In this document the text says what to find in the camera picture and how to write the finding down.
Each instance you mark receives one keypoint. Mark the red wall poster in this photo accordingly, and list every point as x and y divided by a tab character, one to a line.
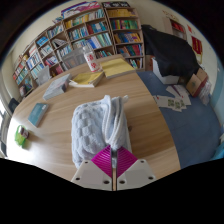
197	45

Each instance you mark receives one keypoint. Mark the teal book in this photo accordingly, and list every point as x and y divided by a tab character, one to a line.
37	114

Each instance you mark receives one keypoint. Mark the large yellow book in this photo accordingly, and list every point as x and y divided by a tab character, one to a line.
116	67

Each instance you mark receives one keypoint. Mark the clear bottle with red label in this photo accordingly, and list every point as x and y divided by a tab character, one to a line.
92	60

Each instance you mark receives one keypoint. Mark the white waffle towel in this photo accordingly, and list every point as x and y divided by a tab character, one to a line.
95	128

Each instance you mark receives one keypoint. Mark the cardboard box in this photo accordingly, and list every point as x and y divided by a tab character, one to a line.
196	82

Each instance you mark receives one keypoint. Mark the black office chair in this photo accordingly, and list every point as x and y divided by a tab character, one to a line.
13	105

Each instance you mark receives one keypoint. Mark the grey book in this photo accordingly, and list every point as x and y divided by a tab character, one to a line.
56	86

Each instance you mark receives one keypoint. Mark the white box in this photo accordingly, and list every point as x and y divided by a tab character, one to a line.
164	75

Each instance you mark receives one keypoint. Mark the grey mesh chair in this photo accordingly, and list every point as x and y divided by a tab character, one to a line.
43	75
74	58

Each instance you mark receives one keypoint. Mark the wooden bookshelf unit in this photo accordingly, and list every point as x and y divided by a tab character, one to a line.
83	33

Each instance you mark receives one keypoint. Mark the thin yellow book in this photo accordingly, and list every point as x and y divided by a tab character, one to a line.
86	79

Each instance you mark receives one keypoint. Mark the black cloth cover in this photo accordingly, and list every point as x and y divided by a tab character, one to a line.
170	50

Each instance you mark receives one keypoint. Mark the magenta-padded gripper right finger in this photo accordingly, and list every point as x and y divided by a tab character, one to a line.
133	173

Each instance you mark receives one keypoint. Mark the green plastic bag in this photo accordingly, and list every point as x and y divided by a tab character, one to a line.
19	139

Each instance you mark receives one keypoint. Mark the paper sheets on floor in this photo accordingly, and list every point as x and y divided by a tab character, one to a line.
173	100

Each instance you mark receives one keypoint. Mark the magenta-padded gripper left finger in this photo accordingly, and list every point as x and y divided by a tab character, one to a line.
95	173

